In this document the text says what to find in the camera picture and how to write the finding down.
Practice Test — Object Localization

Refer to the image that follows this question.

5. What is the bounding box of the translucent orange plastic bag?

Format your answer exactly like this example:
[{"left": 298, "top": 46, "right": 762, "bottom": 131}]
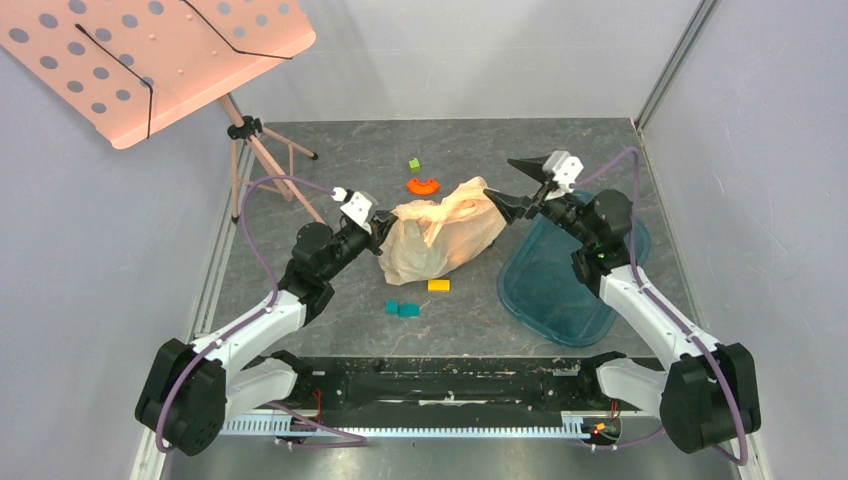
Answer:
[{"left": 378, "top": 176, "right": 506, "bottom": 286}]

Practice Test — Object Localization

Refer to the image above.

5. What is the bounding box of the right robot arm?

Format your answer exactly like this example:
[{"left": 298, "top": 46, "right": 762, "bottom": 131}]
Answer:
[{"left": 484, "top": 151, "right": 761, "bottom": 466}]

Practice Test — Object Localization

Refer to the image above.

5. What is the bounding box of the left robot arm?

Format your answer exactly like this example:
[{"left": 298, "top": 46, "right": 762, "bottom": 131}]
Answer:
[{"left": 134, "top": 210, "right": 397, "bottom": 456}]

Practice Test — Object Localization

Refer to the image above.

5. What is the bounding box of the orange curved toy block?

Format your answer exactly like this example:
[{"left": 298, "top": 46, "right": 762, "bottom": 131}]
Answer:
[{"left": 406, "top": 178, "right": 441, "bottom": 197}]

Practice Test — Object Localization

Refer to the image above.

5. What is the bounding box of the teal cube block left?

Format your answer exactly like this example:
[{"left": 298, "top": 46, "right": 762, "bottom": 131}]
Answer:
[{"left": 385, "top": 300, "right": 399, "bottom": 315}]

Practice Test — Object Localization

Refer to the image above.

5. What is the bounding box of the teal cube block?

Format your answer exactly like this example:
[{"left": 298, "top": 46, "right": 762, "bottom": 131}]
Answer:
[
  {"left": 385, "top": 300, "right": 399, "bottom": 315},
  {"left": 397, "top": 303, "right": 421, "bottom": 318}
]

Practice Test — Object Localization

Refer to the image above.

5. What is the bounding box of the teal transparent plastic tray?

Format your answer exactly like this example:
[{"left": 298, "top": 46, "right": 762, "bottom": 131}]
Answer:
[{"left": 497, "top": 189, "right": 651, "bottom": 348}]

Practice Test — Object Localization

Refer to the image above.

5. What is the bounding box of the yellow rectangular block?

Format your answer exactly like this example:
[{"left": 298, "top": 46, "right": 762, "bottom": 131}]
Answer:
[{"left": 427, "top": 279, "right": 451, "bottom": 293}]

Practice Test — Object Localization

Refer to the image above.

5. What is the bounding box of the teal cube block right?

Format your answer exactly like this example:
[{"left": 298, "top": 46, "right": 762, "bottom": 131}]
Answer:
[{"left": 397, "top": 303, "right": 421, "bottom": 318}]

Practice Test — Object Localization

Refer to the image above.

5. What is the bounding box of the pink music stand tripod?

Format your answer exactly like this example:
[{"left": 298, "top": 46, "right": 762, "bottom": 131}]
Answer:
[{"left": 217, "top": 94, "right": 318, "bottom": 223}]

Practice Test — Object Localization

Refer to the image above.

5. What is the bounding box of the pink perforated music stand desk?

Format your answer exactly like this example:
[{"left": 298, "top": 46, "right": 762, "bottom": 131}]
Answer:
[{"left": 1, "top": 1, "right": 316, "bottom": 149}]

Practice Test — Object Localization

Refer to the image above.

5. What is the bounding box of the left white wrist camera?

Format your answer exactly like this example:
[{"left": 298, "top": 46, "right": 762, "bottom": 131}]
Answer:
[{"left": 331, "top": 187, "right": 379, "bottom": 234}]

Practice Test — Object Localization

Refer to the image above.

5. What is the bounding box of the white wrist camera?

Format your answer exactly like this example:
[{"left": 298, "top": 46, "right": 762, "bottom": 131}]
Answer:
[
  {"left": 542, "top": 151, "right": 584, "bottom": 200},
  {"left": 331, "top": 187, "right": 379, "bottom": 234}
]

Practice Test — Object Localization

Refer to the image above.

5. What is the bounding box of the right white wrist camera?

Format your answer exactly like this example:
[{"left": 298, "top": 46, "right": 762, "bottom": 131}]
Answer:
[{"left": 542, "top": 151, "right": 584, "bottom": 200}]

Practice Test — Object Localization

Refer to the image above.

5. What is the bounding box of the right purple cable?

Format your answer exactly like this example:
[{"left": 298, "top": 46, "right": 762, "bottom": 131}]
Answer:
[{"left": 572, "top": 146, "right": 750, "bottom": 467}]

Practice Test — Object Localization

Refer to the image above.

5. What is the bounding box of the purple cable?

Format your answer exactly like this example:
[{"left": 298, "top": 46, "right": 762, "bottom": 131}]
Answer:
[
  {"left": 572, "top": 146, "right": 750, "bottom": 467},
  {"left": 153, "top": 174, "right": 368, "bottom": 455}
]

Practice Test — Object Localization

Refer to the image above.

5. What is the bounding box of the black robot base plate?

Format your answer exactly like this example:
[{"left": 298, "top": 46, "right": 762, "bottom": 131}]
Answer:
[{"left": 283, "top": 356, "right": 632, "bottom": 411}]

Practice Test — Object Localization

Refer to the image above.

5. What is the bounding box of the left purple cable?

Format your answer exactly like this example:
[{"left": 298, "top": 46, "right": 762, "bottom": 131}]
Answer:
[{"left": 153, "top": 174, "right": 368, "bottom": 455}]

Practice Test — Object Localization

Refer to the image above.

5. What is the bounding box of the aluminium frame rail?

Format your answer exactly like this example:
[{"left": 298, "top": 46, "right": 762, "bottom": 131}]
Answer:
[{"left": 129, "top": 395, "right": 228, "bottom": 479}]

